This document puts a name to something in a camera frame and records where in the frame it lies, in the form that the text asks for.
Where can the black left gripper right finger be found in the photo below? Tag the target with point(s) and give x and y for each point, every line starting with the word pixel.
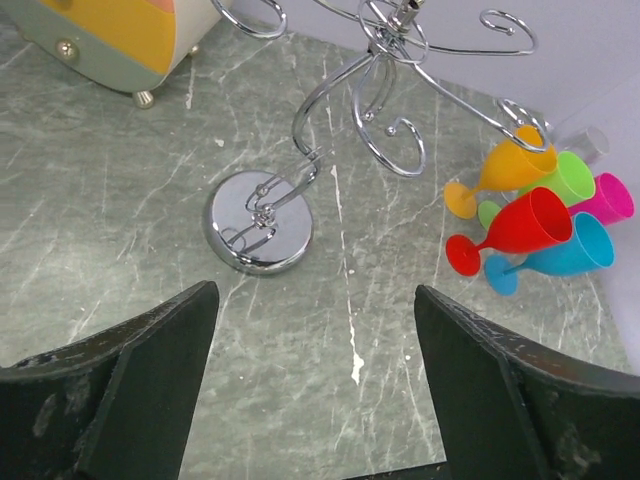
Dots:
pixel 510 408

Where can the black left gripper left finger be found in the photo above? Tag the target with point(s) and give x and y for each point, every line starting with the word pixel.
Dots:
pixel 116 405

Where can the blue wine glass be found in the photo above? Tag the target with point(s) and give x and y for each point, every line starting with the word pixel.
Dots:
pixel 590 248

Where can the red wine glass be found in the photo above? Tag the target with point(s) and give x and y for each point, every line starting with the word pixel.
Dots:
pixel 535 221

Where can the chrome wine glass rack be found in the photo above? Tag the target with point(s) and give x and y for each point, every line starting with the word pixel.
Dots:
pixel 260 223

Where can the pink wine glass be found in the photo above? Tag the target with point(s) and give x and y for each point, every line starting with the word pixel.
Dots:
pixel 612 202

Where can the green wine glass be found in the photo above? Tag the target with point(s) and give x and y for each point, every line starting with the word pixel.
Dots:
pixel 572 180

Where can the orange wine glass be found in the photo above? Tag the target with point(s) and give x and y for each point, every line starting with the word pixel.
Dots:
pixel 507 167

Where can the clear wine glass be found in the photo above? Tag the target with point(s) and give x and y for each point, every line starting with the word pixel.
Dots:
pixel 590 143

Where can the white round container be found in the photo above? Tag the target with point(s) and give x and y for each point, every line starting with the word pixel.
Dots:
pixel 129 46

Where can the aluminium rail frame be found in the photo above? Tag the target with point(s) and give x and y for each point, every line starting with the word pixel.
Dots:
pixel 434 471

